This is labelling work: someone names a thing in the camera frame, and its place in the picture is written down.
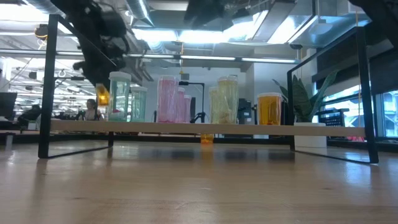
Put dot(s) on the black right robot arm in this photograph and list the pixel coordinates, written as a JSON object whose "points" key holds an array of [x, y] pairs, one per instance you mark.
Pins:
{"points": [[379, 15]]}

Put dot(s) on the person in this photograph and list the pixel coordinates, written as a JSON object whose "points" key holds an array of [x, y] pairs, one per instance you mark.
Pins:
{"points": [[91, 110], [31, 113]]}

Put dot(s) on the small teal medicine bottle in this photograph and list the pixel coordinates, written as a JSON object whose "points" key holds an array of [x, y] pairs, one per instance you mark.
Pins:
{"points": [[119, 96], [139, 104]]}

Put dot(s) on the black mesh crate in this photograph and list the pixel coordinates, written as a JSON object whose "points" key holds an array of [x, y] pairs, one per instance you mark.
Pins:
{"points": [[332, 117]]}

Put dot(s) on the black ceiling camera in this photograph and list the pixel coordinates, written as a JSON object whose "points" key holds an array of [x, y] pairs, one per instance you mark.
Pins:
{"points": [[295, 46]]}

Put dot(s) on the dark background monitor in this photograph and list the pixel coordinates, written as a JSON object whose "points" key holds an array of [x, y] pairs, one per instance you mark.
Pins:
{"points": [[7, 105]]}

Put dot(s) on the black bent background stand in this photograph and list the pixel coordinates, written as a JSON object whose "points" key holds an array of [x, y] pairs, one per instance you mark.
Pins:
{"points": [[199, 117]]}

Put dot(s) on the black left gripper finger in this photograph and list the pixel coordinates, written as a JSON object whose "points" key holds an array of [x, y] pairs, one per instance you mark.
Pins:
{"points": [[105, 76], [93, 79]]}

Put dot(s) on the black metal table frame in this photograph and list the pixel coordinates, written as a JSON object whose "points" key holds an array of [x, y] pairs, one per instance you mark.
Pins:
{"points": [[248, 140]]}

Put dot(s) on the black background machine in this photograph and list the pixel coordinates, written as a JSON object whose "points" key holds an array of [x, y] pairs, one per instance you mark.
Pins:
{"points": [[245, 112]]}

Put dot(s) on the clear acrylic bin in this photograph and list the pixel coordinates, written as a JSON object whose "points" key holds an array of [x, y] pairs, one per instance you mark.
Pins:
{"points": [[199, 128]]}

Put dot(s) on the long ceiling light strip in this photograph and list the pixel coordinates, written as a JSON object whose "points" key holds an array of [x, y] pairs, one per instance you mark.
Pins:
{"points": [[211, 58]]}

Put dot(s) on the small yellow medicine bottle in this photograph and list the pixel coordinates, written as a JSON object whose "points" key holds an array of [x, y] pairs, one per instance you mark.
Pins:
{"points": [[228, 99], [213, 105]]}

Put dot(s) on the green succulent in white pot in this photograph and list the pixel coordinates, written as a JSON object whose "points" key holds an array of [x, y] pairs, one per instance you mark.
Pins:
{"points": [[303, 102]]}

